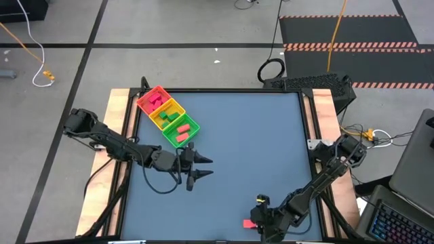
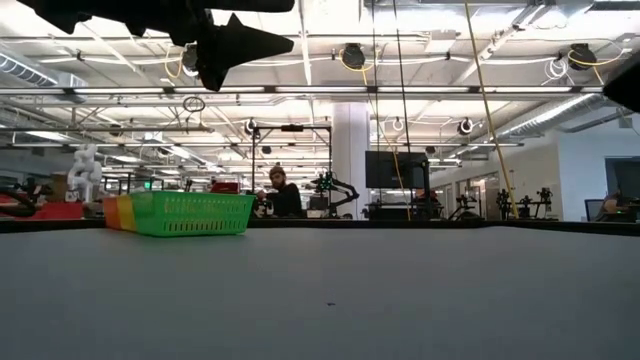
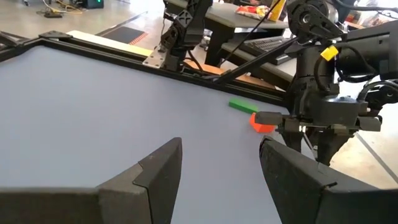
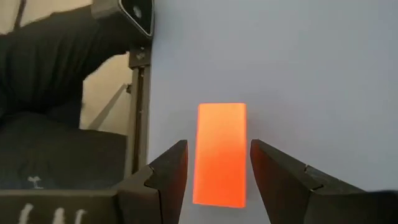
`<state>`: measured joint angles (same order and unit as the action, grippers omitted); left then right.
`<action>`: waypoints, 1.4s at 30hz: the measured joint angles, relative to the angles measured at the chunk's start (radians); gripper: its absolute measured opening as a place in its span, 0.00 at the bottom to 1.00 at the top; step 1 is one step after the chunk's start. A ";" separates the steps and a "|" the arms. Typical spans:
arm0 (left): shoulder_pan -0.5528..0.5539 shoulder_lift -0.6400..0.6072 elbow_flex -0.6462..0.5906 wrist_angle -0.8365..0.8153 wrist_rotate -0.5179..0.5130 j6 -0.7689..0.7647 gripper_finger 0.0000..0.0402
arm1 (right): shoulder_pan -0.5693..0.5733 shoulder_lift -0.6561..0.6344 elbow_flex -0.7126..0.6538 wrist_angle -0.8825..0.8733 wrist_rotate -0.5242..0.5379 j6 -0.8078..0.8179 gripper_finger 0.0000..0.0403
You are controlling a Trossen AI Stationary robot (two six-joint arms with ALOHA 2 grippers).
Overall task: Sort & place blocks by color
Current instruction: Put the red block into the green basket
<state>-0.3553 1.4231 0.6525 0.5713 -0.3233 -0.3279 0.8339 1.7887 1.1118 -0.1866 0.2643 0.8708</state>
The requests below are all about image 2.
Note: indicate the silver ceiling duct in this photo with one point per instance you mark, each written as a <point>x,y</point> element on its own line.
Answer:
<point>550,116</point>
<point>20,70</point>

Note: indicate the white pillar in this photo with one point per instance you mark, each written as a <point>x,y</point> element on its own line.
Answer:
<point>350,160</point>

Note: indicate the red box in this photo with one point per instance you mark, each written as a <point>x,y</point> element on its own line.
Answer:
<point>225,188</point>

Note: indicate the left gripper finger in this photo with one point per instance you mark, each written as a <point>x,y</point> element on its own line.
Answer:
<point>250,5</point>
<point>235,50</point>

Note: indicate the black monitor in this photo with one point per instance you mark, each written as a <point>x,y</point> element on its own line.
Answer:
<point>392,170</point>

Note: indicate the green plastic basket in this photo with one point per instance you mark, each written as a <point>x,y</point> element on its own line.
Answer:
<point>195,212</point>

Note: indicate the red plastic basket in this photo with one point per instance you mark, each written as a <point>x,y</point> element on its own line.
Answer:
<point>111,212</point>

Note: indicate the black table frame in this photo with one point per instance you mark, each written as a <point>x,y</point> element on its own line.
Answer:
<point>350,223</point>

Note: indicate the small black robot arm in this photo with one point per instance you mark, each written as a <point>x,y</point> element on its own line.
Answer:
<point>503,200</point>
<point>544,196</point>

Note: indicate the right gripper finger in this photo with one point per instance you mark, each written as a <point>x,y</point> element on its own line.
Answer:
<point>629,90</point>

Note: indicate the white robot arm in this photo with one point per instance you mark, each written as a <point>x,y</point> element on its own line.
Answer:
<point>86,172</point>

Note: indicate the black background robot arm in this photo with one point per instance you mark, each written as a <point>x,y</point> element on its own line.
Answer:
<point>340,189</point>

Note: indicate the dark glass door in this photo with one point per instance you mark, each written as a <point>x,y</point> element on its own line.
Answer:
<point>625,172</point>

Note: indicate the cardboard box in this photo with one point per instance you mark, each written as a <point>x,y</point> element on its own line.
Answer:
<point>59,187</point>

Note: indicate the person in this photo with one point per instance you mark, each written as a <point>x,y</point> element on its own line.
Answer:
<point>612,205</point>
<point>286,197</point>

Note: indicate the black frame rig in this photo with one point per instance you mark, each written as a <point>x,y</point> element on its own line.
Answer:
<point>292,128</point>

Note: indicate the yellow plastic basket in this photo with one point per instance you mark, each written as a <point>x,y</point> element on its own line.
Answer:
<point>127,214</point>

